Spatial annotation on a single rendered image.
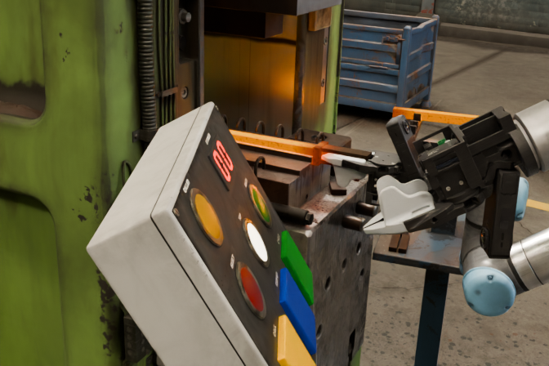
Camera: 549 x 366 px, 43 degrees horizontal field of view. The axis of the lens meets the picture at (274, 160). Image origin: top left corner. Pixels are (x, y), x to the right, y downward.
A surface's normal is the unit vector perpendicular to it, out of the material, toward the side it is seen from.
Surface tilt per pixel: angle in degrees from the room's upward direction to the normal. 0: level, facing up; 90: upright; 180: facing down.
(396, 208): 91
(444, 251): 0
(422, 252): 0
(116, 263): 90
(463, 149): 90
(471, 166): 90
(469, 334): 0
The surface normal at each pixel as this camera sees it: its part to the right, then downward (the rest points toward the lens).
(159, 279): -0.03, 0.33
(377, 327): 0.04, -0.94
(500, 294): -0.24, 0.32
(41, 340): -0.44, 0.29
